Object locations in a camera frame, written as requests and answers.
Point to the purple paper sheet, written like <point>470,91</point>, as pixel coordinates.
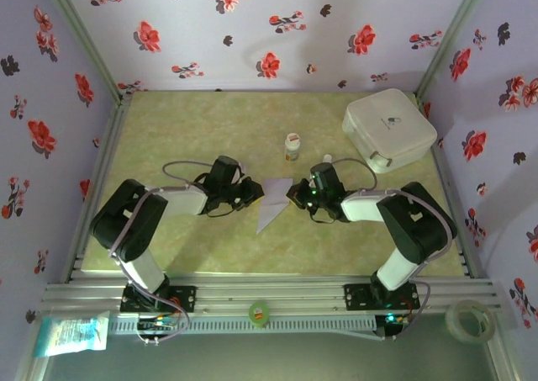
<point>273,192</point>

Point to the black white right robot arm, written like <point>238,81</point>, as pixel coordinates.
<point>416,225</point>

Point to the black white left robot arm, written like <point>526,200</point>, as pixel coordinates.
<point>126,225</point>

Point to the small white pill bottle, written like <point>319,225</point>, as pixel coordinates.
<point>327,158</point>

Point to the large white pill bottle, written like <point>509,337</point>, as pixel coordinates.
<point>292,147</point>

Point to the white zippered case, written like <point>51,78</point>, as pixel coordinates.
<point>391,120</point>

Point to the green tape roll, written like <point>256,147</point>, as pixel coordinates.
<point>259,313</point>

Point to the small controller board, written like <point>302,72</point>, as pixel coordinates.
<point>157,324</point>
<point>395,320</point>

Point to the clear tape roll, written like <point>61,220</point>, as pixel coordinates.
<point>452,320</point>

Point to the blue white plastic packet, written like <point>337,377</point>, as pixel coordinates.
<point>69,334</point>

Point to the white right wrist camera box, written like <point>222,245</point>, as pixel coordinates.
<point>311,182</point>

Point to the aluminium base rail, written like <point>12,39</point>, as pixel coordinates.
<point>269,290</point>

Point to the aluminium side rail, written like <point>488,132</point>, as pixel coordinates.
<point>444,179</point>
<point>110,154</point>

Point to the aluminium frame post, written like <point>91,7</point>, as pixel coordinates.
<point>80,40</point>
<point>454,32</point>

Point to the aluminium frame bar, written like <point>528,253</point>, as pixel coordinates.
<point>31,368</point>
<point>502,362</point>

